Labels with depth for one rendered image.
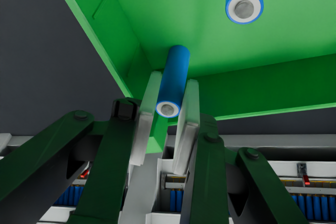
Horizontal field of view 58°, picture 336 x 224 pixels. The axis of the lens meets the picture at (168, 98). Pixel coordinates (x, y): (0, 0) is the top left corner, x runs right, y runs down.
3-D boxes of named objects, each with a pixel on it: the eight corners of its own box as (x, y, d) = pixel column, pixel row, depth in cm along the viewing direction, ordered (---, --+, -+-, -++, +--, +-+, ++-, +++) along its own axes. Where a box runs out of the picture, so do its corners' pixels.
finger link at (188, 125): (185, 122, 14) (200, 125, 14) (188, 77, 21) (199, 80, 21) (171, 174, 15) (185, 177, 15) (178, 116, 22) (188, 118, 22)
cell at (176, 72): (193, 60, 25) (183, 118, 21) (172, 64, 26) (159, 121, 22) (186, 42, 24) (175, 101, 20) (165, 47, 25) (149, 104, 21)
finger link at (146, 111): (142, 167, 15) (127, 164, 15) (154, 111, 22) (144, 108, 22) (153, 115, 14) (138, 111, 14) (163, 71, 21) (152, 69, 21)
